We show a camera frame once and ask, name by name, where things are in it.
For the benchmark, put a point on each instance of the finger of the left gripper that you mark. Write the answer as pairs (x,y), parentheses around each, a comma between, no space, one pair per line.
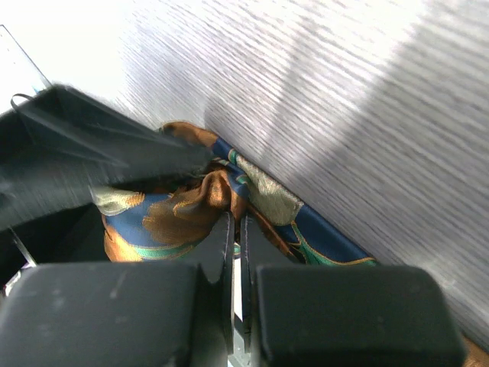
(59,144)

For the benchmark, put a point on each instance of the floral patterned necktie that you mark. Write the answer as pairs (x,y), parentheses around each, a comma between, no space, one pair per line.
(166,218)

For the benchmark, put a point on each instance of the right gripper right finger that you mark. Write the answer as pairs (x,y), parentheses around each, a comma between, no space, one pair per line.
(312,315)

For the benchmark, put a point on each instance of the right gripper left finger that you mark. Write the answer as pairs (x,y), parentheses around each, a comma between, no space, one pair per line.
(155,313)

